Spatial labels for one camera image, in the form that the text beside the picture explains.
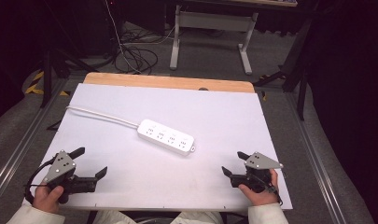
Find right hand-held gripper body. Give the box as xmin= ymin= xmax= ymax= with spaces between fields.
xmin=231 ymin=151 xmax=285 ymax=194

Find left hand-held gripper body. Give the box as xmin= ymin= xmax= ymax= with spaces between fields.
xmin=41 ymin=149 xmax=99 ymax=204

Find white power strip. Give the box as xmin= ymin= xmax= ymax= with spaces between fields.
xmin=136 ymin=119 xmax=197 ymax=157

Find person's right hand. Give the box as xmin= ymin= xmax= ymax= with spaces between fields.
xmin=237 ymin=168 xmax=280 ymax=207

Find person's left hand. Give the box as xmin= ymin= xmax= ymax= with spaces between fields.
xmin=32 ymin=184 xmax=65 ymax=215

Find white table board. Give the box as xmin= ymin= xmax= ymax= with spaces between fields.
xmin=22 ymin=82 xmax=294 ymax=213

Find person's lap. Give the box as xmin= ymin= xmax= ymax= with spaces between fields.
xmin=92 ymin=210 xmax=225 ymax=224

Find yellow black floor tape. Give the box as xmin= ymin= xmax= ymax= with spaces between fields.
xmin=24 ymin=70 xmax=70 ymax=97

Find black stand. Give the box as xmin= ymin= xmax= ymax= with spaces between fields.
xmin=39 ymin=46 xmax=101 ymax=109
xmin=252 ymin=18 xmax=312 ymax=121

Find wooden table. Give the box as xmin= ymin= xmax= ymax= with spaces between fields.
xmin=83 ymin=72 xmax=256 ymax=94

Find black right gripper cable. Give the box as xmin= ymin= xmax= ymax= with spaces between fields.
xmin=247 ymin=173 xmax=285 ymax=207

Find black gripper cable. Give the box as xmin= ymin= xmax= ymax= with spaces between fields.
xmin=247 ymin=173 xmax=285 ymax=207
xmin=23 ymin=157 xmax=58 ymax=205

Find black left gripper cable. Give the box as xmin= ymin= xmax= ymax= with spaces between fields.
xmin=23 ymin=157 xmax=58 ymax=205

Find white power strip cable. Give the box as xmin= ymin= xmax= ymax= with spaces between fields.
xmin=65 ymin=105 xmax=140 ymax=129

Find black floor cables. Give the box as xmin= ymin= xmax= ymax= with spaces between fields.
xmin=113 ymin=21 xmax=175 ymax=76

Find white floor cable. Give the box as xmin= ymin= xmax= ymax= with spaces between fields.
xmin=104 ymin=0 xmax=175 ymax=75

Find grey metal table frame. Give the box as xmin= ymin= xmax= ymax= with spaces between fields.
xmin=169 ymin=4 xmax=259 ymax=76

